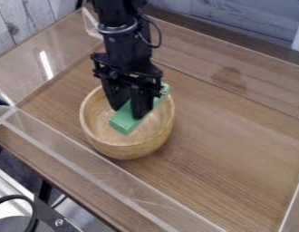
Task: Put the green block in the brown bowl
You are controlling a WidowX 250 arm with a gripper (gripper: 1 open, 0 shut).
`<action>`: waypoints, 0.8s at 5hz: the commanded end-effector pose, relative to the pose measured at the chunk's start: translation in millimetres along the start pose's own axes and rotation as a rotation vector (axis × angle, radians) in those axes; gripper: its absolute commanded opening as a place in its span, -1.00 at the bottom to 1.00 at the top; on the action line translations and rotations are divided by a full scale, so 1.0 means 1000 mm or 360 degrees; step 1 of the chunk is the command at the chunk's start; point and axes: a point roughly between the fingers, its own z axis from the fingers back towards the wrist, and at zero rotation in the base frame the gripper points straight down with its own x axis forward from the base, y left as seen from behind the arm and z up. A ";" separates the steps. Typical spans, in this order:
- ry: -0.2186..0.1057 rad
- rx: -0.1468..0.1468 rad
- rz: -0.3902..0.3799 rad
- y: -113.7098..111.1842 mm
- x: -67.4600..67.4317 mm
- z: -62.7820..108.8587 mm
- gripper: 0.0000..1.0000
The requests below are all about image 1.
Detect black table leg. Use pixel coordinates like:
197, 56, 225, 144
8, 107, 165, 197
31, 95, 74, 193
38, 180, 52, 203

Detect black cable bottom left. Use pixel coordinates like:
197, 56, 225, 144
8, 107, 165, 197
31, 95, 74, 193
0, 194, 38, 232

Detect light brown wooden bowl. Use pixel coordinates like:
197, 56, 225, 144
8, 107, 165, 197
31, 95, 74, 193
79, 86, 174, 160

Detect green rectangular block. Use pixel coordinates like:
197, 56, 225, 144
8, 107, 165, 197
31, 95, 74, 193
109, 82, 170, 136

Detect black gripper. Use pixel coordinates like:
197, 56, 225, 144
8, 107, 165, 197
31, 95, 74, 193
90, 30, 162, 120

